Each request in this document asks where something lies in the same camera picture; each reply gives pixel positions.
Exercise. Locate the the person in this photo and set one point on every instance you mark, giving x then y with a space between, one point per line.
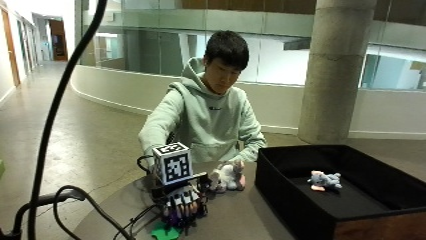
208 113

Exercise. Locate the grey soft toy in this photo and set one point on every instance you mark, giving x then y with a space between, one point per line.
326 181

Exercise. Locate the concrete column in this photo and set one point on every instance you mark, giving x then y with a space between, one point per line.
334 73

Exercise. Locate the brown wooden door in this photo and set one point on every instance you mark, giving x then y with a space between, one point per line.
10 46

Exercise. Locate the black fabric box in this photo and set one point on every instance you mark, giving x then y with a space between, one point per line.
337 206

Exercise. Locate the white soft toy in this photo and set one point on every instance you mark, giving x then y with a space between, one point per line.
225 178

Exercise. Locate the glass balustrade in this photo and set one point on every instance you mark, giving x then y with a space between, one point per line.
266 40

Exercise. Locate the white marker cube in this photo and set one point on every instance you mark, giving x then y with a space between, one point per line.
173 164

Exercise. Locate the purple and green soft toy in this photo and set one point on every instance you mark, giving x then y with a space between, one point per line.
168 230

